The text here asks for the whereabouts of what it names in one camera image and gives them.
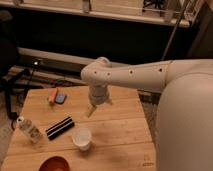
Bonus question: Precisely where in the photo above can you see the blue rectangular eraser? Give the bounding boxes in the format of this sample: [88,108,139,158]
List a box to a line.
[55,93,67,104]

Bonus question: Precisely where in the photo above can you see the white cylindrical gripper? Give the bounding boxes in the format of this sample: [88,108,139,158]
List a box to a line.
[86,85,113,117]

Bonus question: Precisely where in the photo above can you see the clear plastic bottle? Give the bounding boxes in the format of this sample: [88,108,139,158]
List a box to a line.
[17,116,42,143]

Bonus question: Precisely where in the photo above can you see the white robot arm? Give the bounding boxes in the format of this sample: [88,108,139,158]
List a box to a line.
[81,57,213,171]

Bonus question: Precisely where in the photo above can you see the red bowl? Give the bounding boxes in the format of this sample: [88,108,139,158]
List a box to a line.
[39,156,70,171]

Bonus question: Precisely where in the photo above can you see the metal pole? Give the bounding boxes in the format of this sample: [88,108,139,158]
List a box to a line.
[161,0,190,61]

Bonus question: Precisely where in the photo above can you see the white plastic cup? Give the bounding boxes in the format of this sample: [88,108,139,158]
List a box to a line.
[72,128,92,151]

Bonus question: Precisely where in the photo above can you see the black tripod stand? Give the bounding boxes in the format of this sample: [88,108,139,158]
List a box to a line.
[2,58,44,131]

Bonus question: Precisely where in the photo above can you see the black white striped block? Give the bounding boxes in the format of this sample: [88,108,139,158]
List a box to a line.
[45,117,75,141]

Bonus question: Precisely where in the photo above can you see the orange marker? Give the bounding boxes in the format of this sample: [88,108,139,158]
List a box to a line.
[48,87,59,104]

